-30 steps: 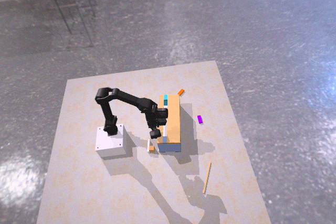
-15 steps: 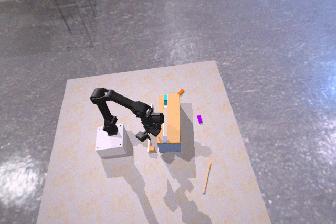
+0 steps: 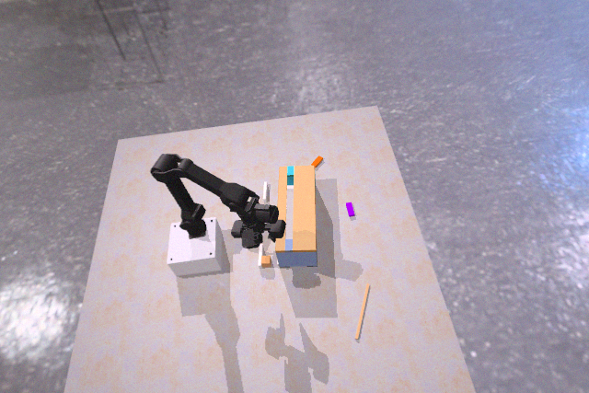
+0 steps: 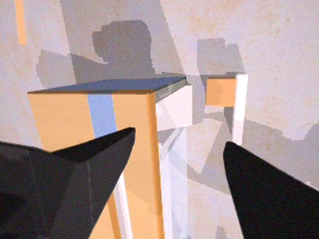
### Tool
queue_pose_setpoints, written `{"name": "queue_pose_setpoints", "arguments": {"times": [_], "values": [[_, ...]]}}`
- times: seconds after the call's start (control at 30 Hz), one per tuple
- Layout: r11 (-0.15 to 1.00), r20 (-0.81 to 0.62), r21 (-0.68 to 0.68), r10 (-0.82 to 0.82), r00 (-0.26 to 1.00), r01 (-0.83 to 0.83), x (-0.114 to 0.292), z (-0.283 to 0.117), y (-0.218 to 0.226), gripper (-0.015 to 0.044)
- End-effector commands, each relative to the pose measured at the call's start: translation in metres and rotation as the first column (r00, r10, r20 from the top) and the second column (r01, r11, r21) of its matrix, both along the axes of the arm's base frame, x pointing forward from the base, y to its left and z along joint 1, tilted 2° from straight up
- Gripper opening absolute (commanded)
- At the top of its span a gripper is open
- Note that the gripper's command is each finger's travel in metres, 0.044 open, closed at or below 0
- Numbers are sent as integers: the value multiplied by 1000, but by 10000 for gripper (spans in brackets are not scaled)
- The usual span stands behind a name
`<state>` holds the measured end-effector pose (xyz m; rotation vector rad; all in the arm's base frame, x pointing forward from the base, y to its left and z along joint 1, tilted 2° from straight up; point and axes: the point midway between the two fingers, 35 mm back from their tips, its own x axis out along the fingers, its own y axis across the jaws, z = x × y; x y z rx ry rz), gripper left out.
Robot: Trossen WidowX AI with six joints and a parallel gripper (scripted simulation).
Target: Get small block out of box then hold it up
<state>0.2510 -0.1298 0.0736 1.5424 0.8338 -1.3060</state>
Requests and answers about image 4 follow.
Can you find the small tan block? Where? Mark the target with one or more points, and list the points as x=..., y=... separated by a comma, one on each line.
x=220, y=91

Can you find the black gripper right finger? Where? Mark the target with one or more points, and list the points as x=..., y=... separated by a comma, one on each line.
x=270, y=204

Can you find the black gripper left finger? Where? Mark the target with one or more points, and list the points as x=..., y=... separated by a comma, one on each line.
x=66, y=189

